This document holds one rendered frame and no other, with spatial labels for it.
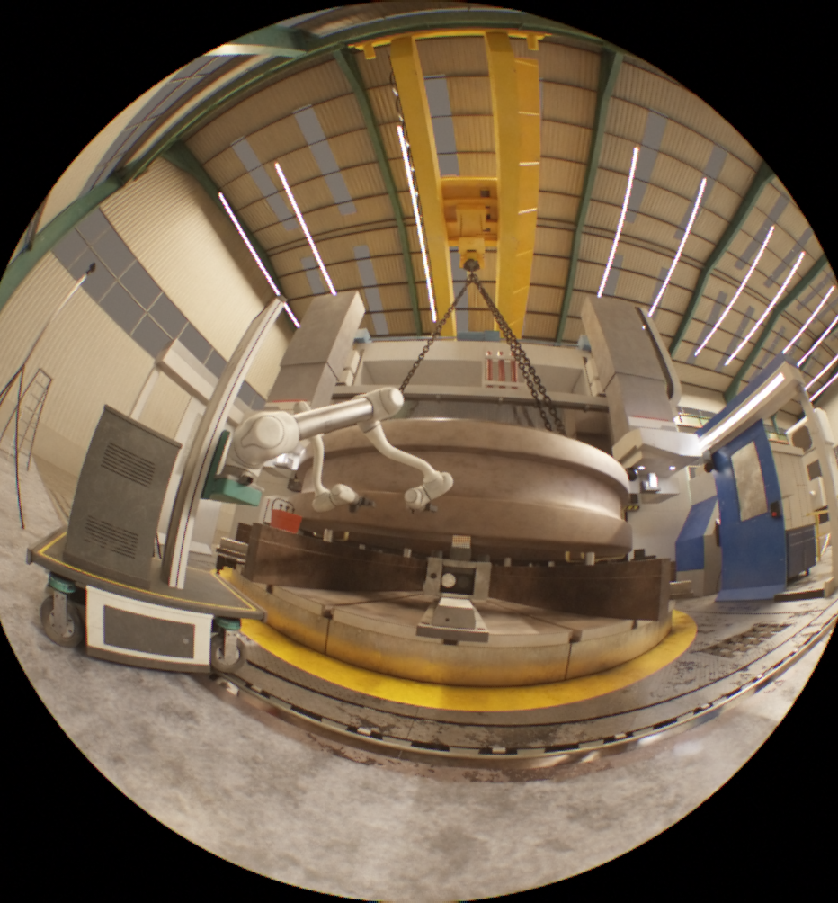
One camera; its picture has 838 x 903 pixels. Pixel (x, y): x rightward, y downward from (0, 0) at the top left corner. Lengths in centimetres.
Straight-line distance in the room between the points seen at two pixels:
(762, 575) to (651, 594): 297
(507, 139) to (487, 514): 1059
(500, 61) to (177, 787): 1184
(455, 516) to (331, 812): 179
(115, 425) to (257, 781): 107
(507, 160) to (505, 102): 217
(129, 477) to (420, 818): 122
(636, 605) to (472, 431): 172
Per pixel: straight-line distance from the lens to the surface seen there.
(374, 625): 155
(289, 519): 199
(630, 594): 203
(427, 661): 156
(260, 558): 191
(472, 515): 200
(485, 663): 157
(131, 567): 113
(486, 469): 226
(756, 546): 474
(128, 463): 110
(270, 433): 94
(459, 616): 131
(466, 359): 863
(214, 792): 83
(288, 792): 85
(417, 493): 154
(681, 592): 316
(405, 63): 1117
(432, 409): 614
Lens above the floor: 64
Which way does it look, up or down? 22 degrees up
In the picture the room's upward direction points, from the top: 8 degrees clockwise
